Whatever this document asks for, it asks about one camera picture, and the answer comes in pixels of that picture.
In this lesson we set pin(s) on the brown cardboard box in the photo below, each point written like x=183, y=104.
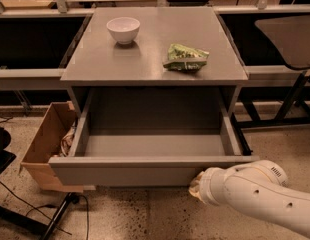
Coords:
x=56, y=122

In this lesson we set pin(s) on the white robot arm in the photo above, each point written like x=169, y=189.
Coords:
x=258, y=190

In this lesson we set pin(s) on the green snack bag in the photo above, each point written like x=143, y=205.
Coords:
x=185, y=59

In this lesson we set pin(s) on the grey chair seat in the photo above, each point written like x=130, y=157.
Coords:
x=291, y=37

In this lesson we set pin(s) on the black tripod leg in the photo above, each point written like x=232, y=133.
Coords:
x=53, y=224

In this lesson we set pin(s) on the black object at left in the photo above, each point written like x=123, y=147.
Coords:
x=6, y=157

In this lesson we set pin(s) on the grey top drawer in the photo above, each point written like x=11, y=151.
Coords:
x=149, y=137

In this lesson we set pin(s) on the grey drawer cabinet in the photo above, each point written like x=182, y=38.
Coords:
x=99, y=61

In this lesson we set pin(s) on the foam-covered gripper body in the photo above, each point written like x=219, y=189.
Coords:
x=207, y=186

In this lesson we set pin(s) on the white ceramic bowl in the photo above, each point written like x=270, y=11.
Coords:
x=123, y=29

